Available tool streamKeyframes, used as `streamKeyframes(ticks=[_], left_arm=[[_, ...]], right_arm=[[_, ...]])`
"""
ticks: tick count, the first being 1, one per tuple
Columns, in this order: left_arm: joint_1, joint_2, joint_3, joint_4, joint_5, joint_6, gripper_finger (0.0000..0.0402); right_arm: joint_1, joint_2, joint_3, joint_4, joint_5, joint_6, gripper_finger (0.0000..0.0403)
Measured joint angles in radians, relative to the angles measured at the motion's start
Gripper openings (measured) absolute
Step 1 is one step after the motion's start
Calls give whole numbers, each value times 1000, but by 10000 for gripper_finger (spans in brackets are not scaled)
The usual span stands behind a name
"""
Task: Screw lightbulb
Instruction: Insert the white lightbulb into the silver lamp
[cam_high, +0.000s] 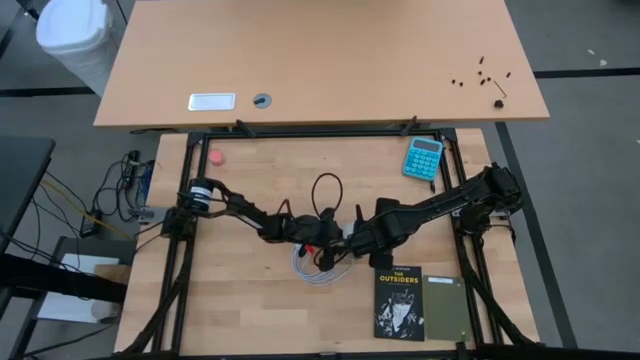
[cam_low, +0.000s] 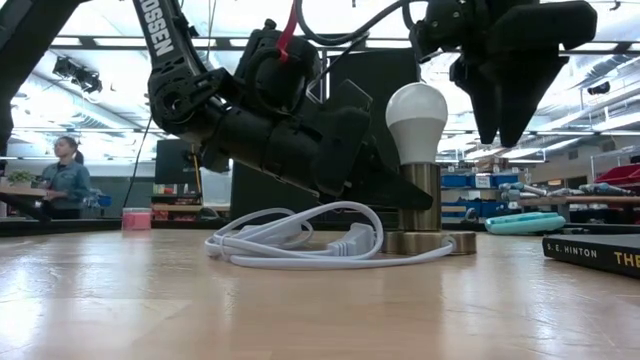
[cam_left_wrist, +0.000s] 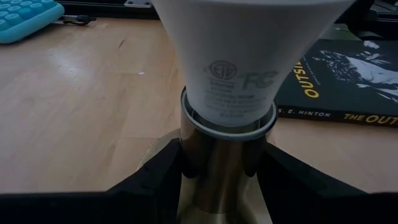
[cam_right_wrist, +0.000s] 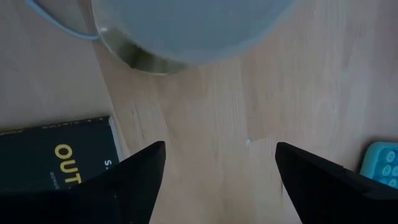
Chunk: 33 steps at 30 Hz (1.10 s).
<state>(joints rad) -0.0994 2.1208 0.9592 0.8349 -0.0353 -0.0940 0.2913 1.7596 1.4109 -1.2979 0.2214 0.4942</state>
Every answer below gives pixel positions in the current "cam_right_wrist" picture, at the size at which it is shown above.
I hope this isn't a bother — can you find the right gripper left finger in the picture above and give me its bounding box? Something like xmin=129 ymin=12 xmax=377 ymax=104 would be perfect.
xmin=0 ymin=141 xmax=166 ymax=224

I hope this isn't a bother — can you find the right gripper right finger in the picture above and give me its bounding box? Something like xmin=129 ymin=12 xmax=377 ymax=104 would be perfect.
xmin=275 ymin=142 xmax=398 ymax=224

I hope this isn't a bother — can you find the white power cord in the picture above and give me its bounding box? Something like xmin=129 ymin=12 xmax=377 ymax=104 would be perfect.
xmin=24 ymin=0 xmax=101 ymax=41

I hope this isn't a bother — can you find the white lightbulb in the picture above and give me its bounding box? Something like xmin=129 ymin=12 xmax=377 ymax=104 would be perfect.
xmin=90 ymin=0 xmax=299 ymax=67

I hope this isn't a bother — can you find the teal tray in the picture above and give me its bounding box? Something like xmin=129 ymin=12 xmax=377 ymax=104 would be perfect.
xmin=359 ymin=141 xmax=398 ymax=189

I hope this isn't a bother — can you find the black Outsiders paperback book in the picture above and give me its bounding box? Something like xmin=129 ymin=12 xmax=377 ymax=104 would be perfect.
xmin=0 ymin=116 xmax=121 ymax=193

